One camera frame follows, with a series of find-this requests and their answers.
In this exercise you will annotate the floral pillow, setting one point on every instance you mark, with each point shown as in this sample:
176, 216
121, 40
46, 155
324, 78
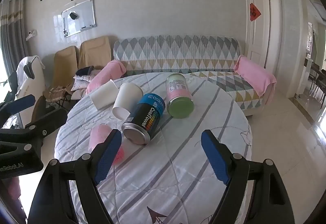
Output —
81, 82

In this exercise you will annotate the green and pink can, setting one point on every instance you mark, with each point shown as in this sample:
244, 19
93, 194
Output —
179, 98

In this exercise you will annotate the squarish white cup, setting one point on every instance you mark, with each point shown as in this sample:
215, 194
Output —
103, 95

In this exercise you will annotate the patterned folding stool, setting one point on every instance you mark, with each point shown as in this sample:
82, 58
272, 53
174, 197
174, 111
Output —
54, 93

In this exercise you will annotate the beige chair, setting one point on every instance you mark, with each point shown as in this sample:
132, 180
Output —
94, 52
65, 63

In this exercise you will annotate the blue and black can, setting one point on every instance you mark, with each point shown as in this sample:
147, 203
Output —
145, 119

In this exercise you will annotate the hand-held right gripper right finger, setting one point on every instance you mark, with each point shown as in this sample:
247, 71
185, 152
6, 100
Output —
215, 155

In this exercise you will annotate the dark dining chairs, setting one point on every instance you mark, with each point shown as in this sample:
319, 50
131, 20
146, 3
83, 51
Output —
318, 79

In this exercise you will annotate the round white paper cup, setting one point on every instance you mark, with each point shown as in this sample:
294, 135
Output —
127, 99

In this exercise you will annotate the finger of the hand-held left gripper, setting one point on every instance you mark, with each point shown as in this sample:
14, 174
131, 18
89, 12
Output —
21, 103
48, 118

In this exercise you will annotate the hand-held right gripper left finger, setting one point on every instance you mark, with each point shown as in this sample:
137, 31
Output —
108, 155

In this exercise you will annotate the grey curtain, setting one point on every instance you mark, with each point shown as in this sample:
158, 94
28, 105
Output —
12, 35

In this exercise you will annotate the diamond patterned sofa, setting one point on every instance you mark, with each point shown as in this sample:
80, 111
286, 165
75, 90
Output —
178, 53

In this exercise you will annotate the white wall device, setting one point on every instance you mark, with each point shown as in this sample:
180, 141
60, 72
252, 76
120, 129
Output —
31, 35

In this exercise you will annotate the white door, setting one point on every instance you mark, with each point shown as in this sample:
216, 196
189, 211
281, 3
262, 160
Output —
257, 30

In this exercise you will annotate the whiteboard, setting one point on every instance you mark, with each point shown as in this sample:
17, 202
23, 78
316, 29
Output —
81, 14

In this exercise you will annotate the black whiteboard eraser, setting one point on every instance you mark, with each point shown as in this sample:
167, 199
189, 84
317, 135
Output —
73, 15

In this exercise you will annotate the pink towel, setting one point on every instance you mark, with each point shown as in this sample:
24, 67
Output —
104, 75
257, 77

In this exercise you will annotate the red door decoration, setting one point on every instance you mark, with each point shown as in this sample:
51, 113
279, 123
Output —
254, 12

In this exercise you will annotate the striped white quilt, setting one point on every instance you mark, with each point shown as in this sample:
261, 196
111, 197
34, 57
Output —
175, 165

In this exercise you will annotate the pink cup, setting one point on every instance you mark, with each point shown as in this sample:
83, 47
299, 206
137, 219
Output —
99, 135

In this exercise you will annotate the dark garment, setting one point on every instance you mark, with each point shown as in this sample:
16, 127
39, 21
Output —
85, 71

